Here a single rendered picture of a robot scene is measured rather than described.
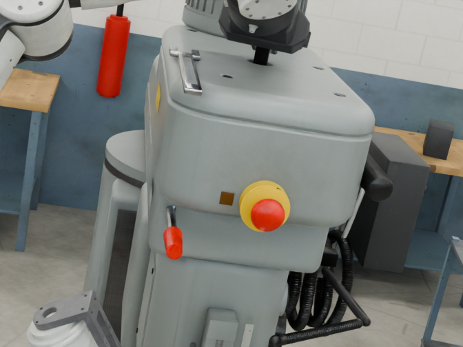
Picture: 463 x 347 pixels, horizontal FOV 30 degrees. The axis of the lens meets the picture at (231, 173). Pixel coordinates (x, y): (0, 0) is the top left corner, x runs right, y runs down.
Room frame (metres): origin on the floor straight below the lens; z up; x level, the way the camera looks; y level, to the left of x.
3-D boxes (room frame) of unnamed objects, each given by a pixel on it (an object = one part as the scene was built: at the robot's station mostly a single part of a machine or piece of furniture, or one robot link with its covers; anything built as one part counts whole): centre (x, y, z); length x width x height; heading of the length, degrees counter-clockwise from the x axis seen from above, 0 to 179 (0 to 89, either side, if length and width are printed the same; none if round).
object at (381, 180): (1.26, -0.15, 1.79); 0.45 x 0.04 x 0.04; 9
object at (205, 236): (1.25, 0.00, 1.68); 0.34 x 0.24 x 0.10; 9
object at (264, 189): (0.98, -0.05, 1.76); 0.06 x 0.02 x 0.06; 99
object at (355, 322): (1.05, -0.16, 1.58); 0.17 x 0.01 x 0.01; 131
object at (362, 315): (1.17, -0.20, 1.58); 0.17 x 0.01 x 0.01; 18
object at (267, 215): (0.95, -0.05, 1.76); 0.04 x 0.03 x 0.04; 99
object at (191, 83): (1.04, 0.08, 1.89); 0.24 x 0.04 x 0.01; 9
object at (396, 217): (1.55, -0.29, 1.62); 0.20 x 0.09 x 0.21; 9
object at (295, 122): (1.22, -0.01, 1.81); 0.47 x 0.26 x 0.16; 9
